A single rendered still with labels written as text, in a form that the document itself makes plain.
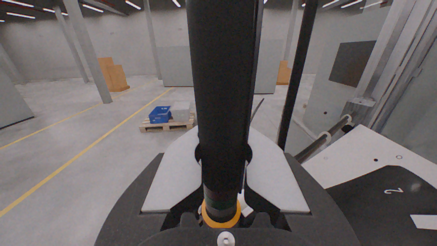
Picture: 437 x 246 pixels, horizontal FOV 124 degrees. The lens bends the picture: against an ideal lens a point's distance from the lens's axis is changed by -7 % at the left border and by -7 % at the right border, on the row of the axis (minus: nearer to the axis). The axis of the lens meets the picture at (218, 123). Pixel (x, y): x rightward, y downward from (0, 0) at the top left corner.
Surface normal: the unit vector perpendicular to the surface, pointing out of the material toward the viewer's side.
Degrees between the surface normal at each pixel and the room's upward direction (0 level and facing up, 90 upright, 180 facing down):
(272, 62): 90
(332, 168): 50
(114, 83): 90
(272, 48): 90
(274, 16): 90
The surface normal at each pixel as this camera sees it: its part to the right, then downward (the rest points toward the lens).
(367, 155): -0.77, -0.57
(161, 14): -0.02, 0.47
